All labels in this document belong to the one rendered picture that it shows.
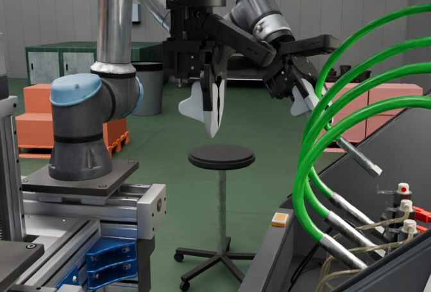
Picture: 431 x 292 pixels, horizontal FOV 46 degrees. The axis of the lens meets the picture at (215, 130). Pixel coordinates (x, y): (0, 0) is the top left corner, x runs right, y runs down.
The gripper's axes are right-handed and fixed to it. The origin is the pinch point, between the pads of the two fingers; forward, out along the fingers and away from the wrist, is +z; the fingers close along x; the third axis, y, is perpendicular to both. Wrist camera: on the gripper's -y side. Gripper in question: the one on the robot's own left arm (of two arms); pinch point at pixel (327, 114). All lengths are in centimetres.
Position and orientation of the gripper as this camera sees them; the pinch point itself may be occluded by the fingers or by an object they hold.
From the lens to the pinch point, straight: 97.1
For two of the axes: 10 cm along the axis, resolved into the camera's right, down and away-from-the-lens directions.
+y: -6.0, 5.6, 5.7
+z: 3.5, 8.3, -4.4
